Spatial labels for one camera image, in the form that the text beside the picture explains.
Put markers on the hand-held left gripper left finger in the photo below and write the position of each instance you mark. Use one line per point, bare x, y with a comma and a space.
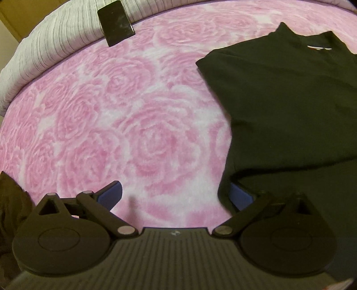
111, 193

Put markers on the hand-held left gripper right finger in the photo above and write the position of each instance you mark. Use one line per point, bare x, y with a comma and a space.
240, 197

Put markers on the black t-shirt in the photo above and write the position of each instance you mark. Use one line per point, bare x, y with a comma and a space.
287, 106

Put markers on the pink rose print blanket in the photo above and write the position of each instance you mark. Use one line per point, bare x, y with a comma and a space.
139, 125

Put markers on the dark brown cloth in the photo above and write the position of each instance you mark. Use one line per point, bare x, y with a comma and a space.
12, 212

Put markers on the white striped pillow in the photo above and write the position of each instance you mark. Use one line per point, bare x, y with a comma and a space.
50, 41

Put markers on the black smartphone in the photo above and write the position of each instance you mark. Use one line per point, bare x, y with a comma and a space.
115, 22

